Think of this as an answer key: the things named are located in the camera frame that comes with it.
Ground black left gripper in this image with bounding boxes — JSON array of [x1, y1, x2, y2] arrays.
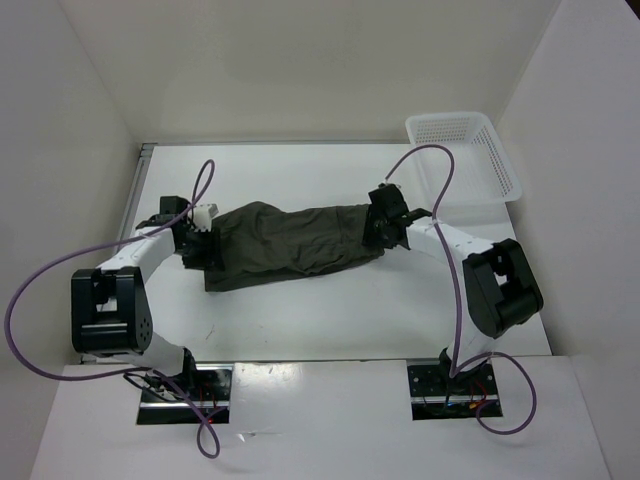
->
[[176, 226, 225, 271]]

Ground olive green shorts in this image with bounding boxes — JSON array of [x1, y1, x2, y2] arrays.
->
[[204, 201, 384, 292]]

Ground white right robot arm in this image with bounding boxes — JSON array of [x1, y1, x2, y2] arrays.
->
[[363, 184, 544, 393]]

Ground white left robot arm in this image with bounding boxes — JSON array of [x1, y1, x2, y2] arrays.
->
[[71, 196, 223, 400]]

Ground white plastic basket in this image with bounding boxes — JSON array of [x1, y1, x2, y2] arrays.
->
[[405, 111, 522, 207]]

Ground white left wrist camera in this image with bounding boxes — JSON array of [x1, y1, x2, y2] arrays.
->
[[191, 203, 219, 232]]

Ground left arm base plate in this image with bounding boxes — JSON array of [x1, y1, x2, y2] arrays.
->
[[127, 365, 233, 426]]

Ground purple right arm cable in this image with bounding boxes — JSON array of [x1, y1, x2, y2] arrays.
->
[[382, 145, 540, 435]]

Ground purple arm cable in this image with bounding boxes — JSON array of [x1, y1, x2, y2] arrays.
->
[[382, 145, 540, 435], [5, 159, 221, 459]]

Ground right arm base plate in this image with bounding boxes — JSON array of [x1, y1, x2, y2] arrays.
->
[[407, 361, 503, 421]]

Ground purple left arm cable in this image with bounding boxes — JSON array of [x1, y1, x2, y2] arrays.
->
[[5, 159, 221, 459]]

